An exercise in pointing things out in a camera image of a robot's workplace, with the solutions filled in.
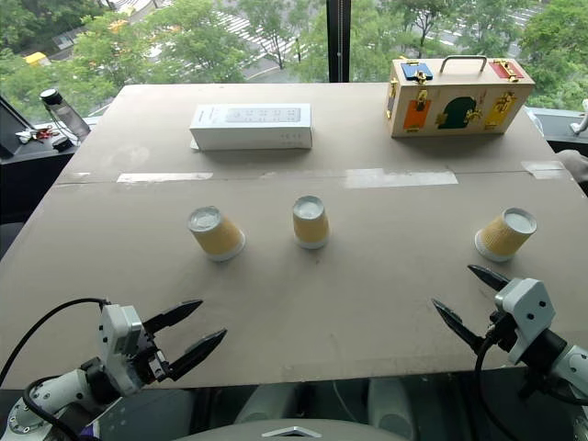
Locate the short clear tape strip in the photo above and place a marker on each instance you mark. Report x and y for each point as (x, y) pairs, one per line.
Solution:
(544, 169)

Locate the black side cabinet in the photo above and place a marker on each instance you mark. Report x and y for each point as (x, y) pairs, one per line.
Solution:
(27, 174)

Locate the clear bottle with black cap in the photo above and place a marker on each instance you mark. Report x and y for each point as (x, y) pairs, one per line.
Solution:
(64, 115)

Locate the yellow ribbed paper cup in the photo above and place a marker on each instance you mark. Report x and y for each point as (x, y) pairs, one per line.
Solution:
(311, 225)
(216, 236)
(503, 239)

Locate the wide clear tape strip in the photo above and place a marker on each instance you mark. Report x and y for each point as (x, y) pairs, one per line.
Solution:
(399, 177)

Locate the long clear tape strip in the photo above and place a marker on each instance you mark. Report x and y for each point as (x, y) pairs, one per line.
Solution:
(161, 177)

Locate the black window frame post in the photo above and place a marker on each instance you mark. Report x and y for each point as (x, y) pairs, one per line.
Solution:
(339, 41)

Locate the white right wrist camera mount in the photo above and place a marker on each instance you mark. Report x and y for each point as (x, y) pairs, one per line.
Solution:
(528, 312)

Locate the grey robot torso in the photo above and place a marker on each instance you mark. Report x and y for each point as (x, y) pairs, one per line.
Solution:
(294, 432)

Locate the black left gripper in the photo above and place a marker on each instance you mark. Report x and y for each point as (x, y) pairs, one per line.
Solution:
(149, 356)

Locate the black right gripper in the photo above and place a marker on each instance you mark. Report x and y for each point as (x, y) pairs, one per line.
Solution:
(504, 333)

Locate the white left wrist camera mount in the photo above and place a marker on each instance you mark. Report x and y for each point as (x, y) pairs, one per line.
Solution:
(117, 333)

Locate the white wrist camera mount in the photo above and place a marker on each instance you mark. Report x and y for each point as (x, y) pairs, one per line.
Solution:
(117, 333)
(528, 312)

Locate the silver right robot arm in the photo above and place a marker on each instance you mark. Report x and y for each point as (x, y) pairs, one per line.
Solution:
(567, 363)

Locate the white cardboard product box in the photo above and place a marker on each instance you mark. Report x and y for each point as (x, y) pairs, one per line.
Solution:
(250, 126)

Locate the small white object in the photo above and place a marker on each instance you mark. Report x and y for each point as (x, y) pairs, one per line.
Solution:
(581, 117)

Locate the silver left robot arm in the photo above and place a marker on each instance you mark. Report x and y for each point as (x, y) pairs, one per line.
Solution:
(59, 392)

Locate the grey-brown rounded object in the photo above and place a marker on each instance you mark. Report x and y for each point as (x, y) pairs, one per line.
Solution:
(574, 165)

